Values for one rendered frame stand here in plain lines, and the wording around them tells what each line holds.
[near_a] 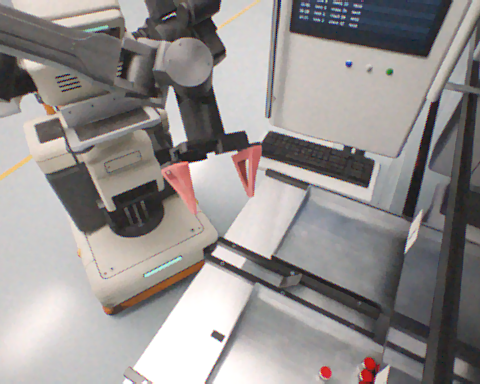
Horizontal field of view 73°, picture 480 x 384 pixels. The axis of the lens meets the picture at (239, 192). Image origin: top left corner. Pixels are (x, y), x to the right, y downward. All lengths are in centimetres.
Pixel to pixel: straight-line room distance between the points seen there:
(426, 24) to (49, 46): 88
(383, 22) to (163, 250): 122
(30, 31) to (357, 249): 77
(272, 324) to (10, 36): 65
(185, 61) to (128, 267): 126
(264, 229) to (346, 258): 22
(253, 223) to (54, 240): 151
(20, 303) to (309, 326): 159
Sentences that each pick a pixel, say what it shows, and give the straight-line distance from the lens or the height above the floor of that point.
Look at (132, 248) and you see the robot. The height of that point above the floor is 28.
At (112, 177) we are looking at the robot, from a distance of 117.
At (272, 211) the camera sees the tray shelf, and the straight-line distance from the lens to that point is 90.
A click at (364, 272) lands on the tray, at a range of 84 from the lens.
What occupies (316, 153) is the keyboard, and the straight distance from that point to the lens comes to 118.
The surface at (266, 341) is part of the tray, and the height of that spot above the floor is 88.
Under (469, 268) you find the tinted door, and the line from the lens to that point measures 46.
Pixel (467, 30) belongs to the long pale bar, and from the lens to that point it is 80.
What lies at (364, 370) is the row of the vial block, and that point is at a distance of 71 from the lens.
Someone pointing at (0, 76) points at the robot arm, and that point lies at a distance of 85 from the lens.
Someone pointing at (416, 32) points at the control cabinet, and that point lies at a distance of 106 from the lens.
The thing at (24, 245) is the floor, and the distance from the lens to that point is 225.
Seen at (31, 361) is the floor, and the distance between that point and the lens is 188.
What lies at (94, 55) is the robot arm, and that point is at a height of 139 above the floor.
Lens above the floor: 158
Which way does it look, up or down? 48 degrees down
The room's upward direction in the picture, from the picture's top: straight up
